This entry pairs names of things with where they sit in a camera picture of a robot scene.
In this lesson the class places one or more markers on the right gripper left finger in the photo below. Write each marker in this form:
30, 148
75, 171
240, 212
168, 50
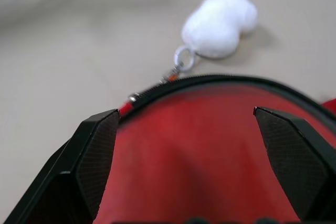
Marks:
78, 176

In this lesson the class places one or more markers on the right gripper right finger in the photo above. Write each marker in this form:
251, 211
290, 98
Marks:
302, 161

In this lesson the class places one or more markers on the red and black paddle case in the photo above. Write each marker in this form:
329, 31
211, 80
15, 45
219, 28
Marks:
183, 142

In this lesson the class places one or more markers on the beige table mat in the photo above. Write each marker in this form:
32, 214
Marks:
52, 51

